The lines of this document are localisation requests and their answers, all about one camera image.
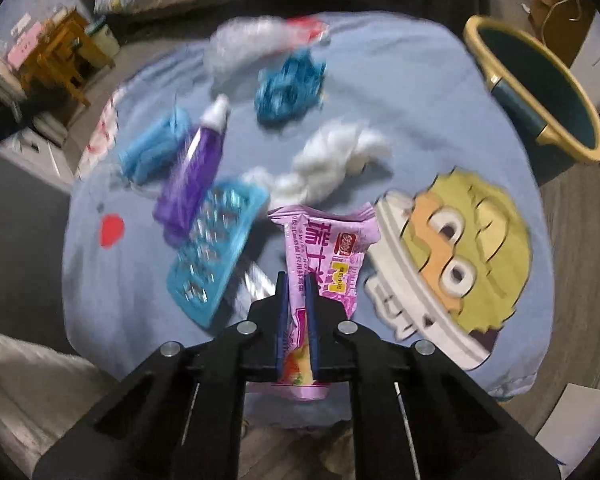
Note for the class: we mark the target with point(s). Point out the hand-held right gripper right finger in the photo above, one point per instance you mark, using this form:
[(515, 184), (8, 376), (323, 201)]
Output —
[(311, 330)]

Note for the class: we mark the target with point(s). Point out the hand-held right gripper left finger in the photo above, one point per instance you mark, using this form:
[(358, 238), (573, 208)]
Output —
[(281, 320)]

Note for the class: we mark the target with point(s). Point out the pink snack wrapper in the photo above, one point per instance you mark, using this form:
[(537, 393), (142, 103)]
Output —
[(330, 255)]

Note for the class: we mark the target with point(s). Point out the blue blister pack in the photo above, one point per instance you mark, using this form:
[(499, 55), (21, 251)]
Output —
[(215, 255)]

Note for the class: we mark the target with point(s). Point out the purple toothpaste tube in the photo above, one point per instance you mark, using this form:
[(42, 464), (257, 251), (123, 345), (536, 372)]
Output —
[(192, 180)]

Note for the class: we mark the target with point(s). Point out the white tissue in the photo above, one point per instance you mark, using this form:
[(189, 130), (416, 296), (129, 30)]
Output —
[(330, 160)]

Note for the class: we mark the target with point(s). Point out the clear plastic bag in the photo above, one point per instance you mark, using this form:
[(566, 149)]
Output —
[(250, 40)]

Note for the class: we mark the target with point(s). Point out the blue bin with yellow rim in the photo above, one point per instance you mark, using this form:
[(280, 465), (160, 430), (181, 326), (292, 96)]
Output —
[(540, 80)]

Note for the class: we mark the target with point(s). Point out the blue cartoon print cushion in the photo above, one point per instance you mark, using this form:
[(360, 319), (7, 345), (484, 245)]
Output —
[(430, 110)]

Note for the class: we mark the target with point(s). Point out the white paper sheet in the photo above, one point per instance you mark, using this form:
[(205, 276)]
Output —
[(575, 425)]

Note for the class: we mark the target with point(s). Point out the dark grey bed skirt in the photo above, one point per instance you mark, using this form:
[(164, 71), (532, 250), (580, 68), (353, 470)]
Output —
[(380, 6)]

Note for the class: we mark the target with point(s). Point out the small green and white bin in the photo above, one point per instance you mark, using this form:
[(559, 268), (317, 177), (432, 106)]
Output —
[(102, 42)]

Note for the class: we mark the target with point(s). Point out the pink box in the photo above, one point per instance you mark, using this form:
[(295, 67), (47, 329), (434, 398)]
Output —
[(22, 50)]

